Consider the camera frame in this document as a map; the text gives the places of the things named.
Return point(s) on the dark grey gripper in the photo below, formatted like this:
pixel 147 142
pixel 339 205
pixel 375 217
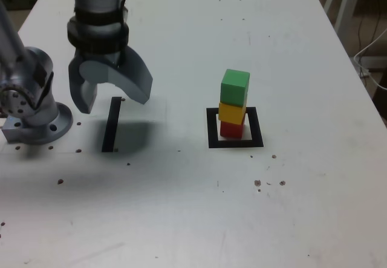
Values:
pixel 102 57

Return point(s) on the green cube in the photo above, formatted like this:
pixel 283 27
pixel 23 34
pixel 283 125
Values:
pixel 234 89

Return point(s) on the yellow cube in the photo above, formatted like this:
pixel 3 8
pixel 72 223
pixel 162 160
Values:
pixel 231 115

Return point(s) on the red cube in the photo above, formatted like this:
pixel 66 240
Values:
pixel 231 130

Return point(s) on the black tape square outline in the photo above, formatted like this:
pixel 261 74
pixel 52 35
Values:
pixel 211 129

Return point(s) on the black tape strip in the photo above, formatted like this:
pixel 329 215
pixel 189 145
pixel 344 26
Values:
pixel 110 129

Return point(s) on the white furniture legs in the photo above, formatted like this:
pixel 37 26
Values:
pixel 344 5

